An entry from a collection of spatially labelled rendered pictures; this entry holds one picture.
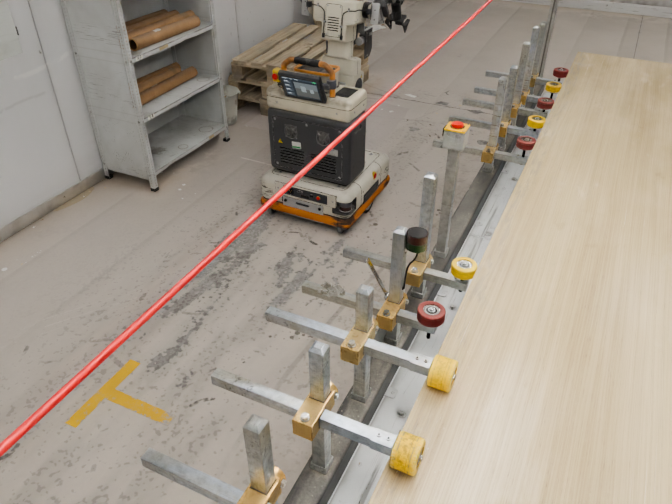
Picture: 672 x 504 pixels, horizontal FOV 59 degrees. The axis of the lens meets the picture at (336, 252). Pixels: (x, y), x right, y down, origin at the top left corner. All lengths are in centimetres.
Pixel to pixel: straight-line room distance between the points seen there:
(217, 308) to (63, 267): 99
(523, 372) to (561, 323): 24
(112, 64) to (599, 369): 321
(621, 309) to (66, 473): 206
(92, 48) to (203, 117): 118
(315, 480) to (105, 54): 301
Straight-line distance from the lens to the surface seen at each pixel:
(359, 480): 168
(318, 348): 127
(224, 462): 249
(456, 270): 187
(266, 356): 283
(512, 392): 155
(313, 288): 183
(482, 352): 162
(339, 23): 354
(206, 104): 480
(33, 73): 400
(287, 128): 352
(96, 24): 394
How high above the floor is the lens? 203
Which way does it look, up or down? 36 degrees down
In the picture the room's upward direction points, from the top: straight up
